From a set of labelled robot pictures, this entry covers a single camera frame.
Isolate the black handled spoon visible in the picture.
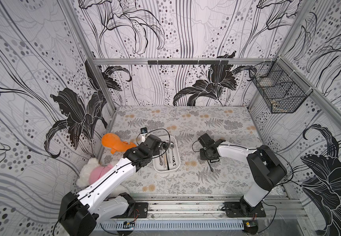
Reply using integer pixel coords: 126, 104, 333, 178
163, 141, 170, 170

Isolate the white rectangular storage box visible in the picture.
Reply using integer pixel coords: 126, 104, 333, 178
153, 136, 181, 174

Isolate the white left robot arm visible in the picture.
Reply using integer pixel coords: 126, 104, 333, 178
58, 135, 162, 236

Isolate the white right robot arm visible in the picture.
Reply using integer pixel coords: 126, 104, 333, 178
198, 133, 287, 209

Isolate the orange plush toy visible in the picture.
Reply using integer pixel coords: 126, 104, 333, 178
101, 133, 136, 154

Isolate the white pink plush toy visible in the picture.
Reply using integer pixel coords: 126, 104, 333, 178
76, 158, 114, 188

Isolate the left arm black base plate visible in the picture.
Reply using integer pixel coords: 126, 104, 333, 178
113, 202, 149, 219

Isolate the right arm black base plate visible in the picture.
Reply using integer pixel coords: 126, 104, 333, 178
221, 202, 266, 218

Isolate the white slotted cable duct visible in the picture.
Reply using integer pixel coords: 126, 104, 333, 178
95, 219, 244, 232

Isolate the black bar on rail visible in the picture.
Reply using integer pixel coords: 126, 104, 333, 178
148, 60, 229, 65

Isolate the black wire basket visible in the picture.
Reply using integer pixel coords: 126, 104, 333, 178
249, 59, 313, 114

